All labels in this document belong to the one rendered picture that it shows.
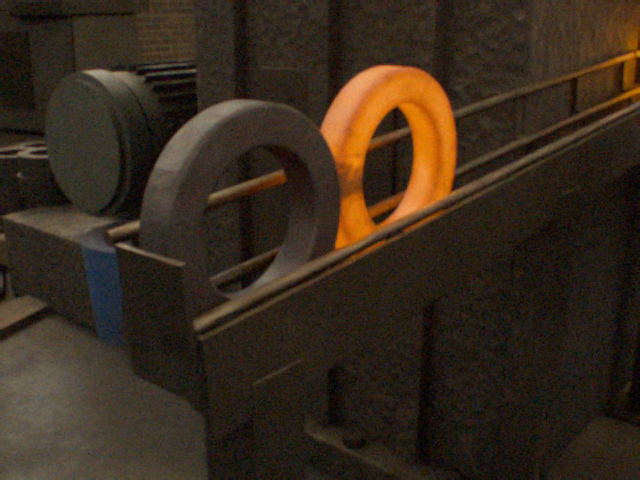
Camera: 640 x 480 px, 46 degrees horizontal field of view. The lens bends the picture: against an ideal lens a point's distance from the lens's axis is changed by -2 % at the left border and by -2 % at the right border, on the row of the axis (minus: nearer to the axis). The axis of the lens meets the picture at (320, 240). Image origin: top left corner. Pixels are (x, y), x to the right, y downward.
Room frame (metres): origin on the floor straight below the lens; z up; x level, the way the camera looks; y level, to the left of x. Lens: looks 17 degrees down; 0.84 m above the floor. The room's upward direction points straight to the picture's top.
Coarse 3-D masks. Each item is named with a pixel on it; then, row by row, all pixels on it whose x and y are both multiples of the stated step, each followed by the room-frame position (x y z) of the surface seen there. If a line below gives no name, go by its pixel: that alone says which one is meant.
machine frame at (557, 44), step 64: (256, 0) 1.42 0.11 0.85; (320, 0) 1.28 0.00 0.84; (384, 0) 1.24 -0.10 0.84; (448, 0) 1.16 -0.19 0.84; (512, 0) 1.10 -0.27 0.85; (576, 0) 1.19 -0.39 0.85; (256, 64) 1.42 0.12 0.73; (320, 64) 1.28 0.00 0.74; (384, 64) 1.24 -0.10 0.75; (448, 64) 1.16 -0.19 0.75; (512, 64) 1.09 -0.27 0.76; (576, 64) 1.20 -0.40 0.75; (320, 128) 1.28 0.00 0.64; (384, 128) 1.22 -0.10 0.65; (576, 128) 1.22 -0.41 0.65; (384, 192) 1.22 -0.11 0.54; (256, 256) 1.43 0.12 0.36; (512, 256) 1.08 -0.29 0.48; (576, 256) 1.26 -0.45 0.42; (448, 320) 1.15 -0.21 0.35; (576, 320) 1.29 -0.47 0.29; (320, 384) 1.28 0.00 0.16; (384, 384) 1.22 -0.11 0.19; (448, 384) 1.14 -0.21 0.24; (576, 384) 1.32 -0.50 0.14; (320, 448) 1.24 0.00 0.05; (384, 448) 1.21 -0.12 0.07; (448, 448) 1.14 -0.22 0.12
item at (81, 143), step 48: (96, 96) 1.88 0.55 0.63; (144, 96) 1.95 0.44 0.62; (192, 96) 2.04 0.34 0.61; (48, 144) 2.04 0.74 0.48; (96, 144) 1.89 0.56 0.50; (144, 144) 1.87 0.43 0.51; (96, 192) 1.90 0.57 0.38; (144, 192) 1.90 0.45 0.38; (48, 240) 1.99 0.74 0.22; (48, 288) 2.01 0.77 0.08
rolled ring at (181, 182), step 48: (192, 144) 0.52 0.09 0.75; (240, 144) 0.55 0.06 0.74; (288, 144) 0.58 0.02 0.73; (192, 192) 0.51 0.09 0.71; (336, 192) 0.63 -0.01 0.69; (144, 240) 0.51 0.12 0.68; (192, 240) 0.51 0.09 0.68; (288, 240) 0.62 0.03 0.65; (336, 240) 0.63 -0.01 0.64; (192, 288) 0.51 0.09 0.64
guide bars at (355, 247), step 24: (600, 120) 1.05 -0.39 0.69; (552, 144) 0.93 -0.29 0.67; (504, 168) 0.83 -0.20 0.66; (456, 192) 0.75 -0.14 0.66; (408, 216) 0.69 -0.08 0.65; (360, 240) 0.63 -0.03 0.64; (312, 264) 0.58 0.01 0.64; (336, 264) 0.60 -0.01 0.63; (264, 288) 0.54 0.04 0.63; (288, 288) 0.56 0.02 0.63; (216, 312) 0.50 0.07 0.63; (240, 312) 0.52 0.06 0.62
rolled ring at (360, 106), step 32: (352, 96) 0.67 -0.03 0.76; (384, 96) 0.68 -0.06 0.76; (416, 96) 0.72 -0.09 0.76; (352, 128) 0.65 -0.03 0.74; (416, 128) 0.76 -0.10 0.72; (448, 128) 0.76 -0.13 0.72; (352, 160) 0.65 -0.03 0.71; (416, 160) 0.77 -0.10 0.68; (448, 160) 0.76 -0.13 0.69; (352, 192) 0.65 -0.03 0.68; (416, 192) 0.76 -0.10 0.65; (448, 192) 0.77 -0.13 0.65; (352, 224) 0.65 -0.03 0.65; (384, 224) 0.73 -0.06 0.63; (416, 224) 0.72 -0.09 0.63
